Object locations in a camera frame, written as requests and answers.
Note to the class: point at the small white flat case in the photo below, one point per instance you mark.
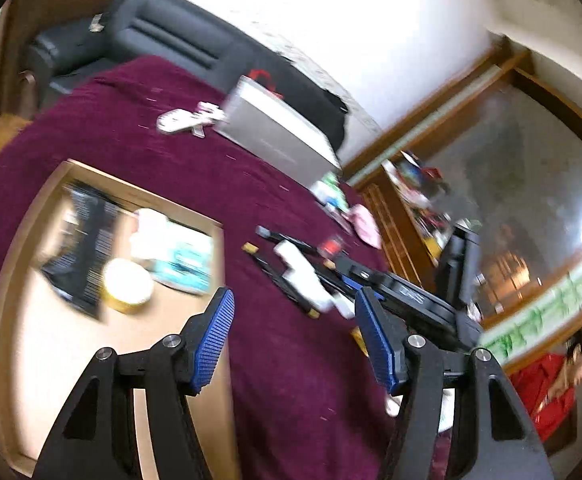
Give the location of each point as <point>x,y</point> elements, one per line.
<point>343,306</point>

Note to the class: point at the white remote control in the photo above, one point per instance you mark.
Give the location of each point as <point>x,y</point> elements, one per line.
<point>175,121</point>

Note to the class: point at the wood framed mirror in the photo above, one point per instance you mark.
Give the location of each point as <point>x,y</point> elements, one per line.
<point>531,170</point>

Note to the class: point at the pile of cabinet clutter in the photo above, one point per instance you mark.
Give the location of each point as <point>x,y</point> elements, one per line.
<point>426,195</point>

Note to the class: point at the small white printed bottle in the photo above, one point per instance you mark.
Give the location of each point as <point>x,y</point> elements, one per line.
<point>150,232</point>

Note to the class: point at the wooden cabinet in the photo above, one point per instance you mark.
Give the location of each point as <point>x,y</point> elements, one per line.
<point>396,240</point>

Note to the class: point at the black bag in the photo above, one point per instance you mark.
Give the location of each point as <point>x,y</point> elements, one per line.
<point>311,100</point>

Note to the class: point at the green bamboo wall painting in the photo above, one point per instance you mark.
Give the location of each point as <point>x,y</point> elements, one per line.
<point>536,315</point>

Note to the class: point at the large white plastic bottle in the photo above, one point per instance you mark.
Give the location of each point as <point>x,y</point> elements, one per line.
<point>298,270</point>

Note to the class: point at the teal and white packet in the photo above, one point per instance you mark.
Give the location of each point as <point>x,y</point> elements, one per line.
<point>186,260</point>

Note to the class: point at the small red clear packet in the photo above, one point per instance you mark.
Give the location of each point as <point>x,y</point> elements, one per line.
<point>331,247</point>

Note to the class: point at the black printed pouch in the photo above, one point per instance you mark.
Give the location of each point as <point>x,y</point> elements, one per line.
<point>83,250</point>

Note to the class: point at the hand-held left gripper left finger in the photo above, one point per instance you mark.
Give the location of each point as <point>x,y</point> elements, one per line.
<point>213,340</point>

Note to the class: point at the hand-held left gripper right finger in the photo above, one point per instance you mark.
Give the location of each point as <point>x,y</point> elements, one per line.
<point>376,340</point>

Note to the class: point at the grey cardboard box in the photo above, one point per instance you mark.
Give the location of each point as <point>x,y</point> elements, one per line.
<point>276,130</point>

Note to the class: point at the shallow cardboard box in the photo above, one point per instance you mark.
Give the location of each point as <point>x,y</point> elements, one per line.
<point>41,360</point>

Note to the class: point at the maroon blanket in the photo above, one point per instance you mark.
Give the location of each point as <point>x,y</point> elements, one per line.
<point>146,160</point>

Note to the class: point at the black pen silver ends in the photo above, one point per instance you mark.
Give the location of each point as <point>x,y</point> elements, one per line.
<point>283,237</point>

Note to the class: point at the black marker yellow cap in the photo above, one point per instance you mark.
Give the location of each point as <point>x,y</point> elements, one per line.
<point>276,275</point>

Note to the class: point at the pink and white bag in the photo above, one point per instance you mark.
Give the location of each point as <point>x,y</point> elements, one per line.
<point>366,225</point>

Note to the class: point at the white green packets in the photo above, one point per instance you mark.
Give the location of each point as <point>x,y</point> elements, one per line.
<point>330,192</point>

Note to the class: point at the round cream jar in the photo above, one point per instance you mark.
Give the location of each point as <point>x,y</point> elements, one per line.
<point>127,285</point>

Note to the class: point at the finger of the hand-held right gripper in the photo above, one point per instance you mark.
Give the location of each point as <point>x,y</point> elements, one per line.
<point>346,271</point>

